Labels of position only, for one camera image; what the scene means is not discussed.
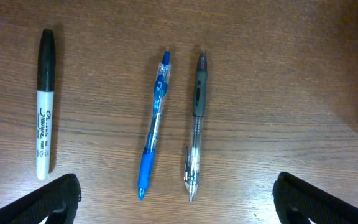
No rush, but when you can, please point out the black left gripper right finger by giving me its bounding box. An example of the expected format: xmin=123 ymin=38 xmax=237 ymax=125
xmin=273 ymin=172 xmax=358 ymax=224

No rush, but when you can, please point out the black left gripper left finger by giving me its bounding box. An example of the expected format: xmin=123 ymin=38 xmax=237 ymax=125
xmin=0 ymin=174 xmax=81 ymax=224

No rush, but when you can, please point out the blue retractable pen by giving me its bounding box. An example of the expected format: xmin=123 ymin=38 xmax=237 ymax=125
xmin=137 ymin=51 xmax=171 ymax=201

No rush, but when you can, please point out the black and white marker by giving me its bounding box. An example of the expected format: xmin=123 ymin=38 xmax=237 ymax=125
xmin=35 ymin=29 xmax=56 ymax=180

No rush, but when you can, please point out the clear black retractable pen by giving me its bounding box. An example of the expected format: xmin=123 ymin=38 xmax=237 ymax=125
xmin=183 ymin=50 xmax=208 ymax=202

